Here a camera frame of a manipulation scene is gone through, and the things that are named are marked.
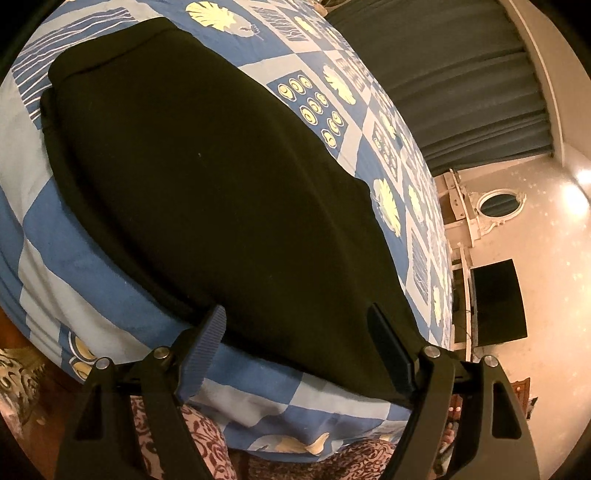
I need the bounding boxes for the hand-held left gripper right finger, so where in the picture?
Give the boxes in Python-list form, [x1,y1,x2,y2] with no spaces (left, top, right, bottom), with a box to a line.
[367,304,541,480]

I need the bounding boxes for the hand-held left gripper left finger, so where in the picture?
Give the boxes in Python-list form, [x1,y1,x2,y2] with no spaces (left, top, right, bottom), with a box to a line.
[54,305,228,480]

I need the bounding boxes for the black pants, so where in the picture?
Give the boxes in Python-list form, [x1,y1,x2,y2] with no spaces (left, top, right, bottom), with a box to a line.
[39,17,432,409]

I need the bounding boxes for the black television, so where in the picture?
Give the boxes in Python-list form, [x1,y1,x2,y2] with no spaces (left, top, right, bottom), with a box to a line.
[468,258,528,346]

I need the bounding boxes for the person's patterned clothing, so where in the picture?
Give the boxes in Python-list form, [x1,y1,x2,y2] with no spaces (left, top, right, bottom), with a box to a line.
[129,397,459,480]

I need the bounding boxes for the brown wooden cabinet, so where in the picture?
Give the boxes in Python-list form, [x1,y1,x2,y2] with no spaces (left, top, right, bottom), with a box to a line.
[508,376,539,421]

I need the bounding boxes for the white ornate vanity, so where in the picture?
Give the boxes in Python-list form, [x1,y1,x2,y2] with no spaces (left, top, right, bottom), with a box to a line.
[438,168,528,361]

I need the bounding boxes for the blue patterned bedsheet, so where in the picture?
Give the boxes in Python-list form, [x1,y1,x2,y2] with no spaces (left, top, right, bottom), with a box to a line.
[0,0,455,457]

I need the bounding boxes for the oval mirror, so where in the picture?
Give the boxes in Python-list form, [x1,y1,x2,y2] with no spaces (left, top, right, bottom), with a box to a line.
[475,189,527,227]

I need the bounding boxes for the gold patterned cloth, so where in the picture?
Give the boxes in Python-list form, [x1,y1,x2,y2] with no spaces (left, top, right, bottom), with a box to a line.
[0,348,47,422]

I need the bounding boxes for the grey curtain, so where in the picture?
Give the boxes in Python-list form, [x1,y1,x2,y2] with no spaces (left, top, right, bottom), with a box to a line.
[325,0,555,176]

